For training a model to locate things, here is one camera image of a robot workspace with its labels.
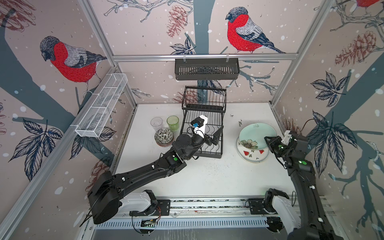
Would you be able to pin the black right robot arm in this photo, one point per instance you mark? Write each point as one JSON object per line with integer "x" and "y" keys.
{"x": 312, "y": 222}

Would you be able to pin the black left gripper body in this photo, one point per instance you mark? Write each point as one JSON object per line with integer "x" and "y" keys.
{"x": 207, "y": 141}

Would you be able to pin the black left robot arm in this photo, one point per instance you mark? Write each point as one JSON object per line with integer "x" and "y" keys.
{"x": 105, "y": 197}

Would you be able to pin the white mesh wall shelf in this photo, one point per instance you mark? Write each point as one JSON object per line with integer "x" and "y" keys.
{"x": 99, "y": 112}

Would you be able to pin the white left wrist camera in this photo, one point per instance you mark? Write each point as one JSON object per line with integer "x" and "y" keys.
{"x": 199, "y": 125}

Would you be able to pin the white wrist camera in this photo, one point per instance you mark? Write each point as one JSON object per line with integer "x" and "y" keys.
{"x": 199, "y": 125}
{"x": 286, "y": 138}

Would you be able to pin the pale green plate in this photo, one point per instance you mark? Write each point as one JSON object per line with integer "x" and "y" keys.
{"x": 253, "y": 136}

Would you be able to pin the black wire dish rack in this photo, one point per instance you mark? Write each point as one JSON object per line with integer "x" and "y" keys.
{"x": 204, "y": 109}

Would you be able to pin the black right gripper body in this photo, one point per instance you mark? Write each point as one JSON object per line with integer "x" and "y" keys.
{"x": 281, "y": 150}

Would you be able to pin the black hanging wall basket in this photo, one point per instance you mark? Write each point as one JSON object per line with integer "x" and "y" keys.
{"x": 207, "y": 69}

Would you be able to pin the white patterned plate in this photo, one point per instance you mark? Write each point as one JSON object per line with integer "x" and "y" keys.
{"x": 250, "y": 151}

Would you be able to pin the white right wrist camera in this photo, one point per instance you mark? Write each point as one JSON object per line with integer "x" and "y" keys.
{"x": 286, "y": 138}

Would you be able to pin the green glass tumbler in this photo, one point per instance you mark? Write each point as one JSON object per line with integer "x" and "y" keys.
{"x": 173, "y": 123}

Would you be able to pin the pink floral bowl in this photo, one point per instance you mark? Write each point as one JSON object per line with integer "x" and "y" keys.
{"x": 164, "y": 136}

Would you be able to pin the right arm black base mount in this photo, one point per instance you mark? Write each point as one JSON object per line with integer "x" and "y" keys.
{"x": 259, "y": 206}

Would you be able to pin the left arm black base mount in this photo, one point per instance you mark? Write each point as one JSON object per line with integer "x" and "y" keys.
{"x": 147, "y": 204}

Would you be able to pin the clear plastic cup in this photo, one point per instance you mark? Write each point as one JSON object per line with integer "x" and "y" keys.
{"x": 157, "y": 123}

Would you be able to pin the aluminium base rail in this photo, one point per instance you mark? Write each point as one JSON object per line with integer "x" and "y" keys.
{"x": 194, "y": 213}

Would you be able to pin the horizontal aluminium frame bar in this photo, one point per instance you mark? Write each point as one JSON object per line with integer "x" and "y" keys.
{"x": 241, "y": 57}

